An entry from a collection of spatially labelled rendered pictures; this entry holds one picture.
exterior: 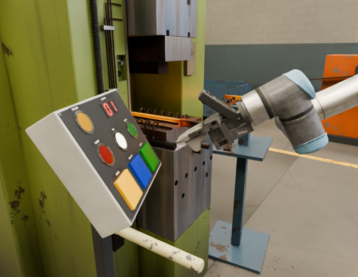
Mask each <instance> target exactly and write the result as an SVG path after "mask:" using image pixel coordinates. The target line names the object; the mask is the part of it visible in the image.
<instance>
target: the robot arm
mask: <svg viewBox="0 0 358 277"><path fill-rule="evenodd" d="M240 98H241V100H242V102H240V101H239V102H237V103H236V105H237V107H238V109H239V110H238V111H236V110H235V109H233V108H232V107H230V106H229V105H227V104H226V103H224V102H223V101H221V100H219V99H218V98H216V97H215V96H213V95H212V93H211V92H209V91H206V90H201V92H200V94H199V96H198V99H199V100H200V101H201V102H202V104H205V105H207V106H209V107H210V108H212V109H213V110H215V111H217V112H218V113H216V114H214V115H211V116H209V117H208V118H206V119H205V120H203V121H201V122H200V123H198V124H197V125H195V126H193V127H192V128H190V129H189V130H187V131H186V132H184V133H183V134H182V135H180V136H179V138H178V139H177V141H176V143H177V144H178V143H182V142H185V143H186V144H187V145H188V146H189V147H190V148H191V149H192V150H193V151H196V152H198V151H200V149H201V145H202V141H203V140H205V139H206V137H207V133H208V134H209V136H210V139H211V141H212V144H214V146H215V147H216V149H217V150H220V149H222V148H224V147H226V146H228V145H230V144H232V143H234V140H236V139H238V138H240V137H242V136H244V135H246V134H248V133H250V132H252V131H254V130H253V127H252V123H253V124H254V126H258V125H260V124H262V123H264V122H266V121H268V120H270V119H272V118H274V121H275V124H276V126H277V127H278V128H279V129H280V130H281V131H282V132H283V133H284V134H285V136H286V137H287V138H288V139H289V141H290V142H291V144H292V146H293V149H294V150H295V152H296V153H297V154H310V153H314V152H316V151H318V150H320V149H322V148H324V146H325V145H326V144H327V143H328V137H327V133H326V132H325V130H324V128H323V125H322V123H321V121H322V120H325V119H327V118H330V117H332V116H334V115H336V114H339V113H341V112H343V111H346V110H348V109H350V108H353V107H356V106H358V74H357V75H355V76H352V77H350V78H348V79H346V80H344V81H342V82H339V83H337V84H335V85H333V86H331V87H328V88H326V89H324V90H322V91H320V92H317V93H316V92H315V91H314V88H313V86H312V84H311V82H310V81H309V80H308V78H307V77H306V76H305V75H304V74H303V73H302V72H301V71H300V70H298V69H297V70H296V69H294V70H292V71H290V72H288V73H285V74H282V76H280V77H278V78H276V79H274V80H272V81H270V82H268V83H266V84H264V85H262V86H260V87H259V88H257V89H255V90H252V91H250V92H249V93H247V94H245V95H243V96H241V97H240ZM237 118H240V119H237Z"/></svg>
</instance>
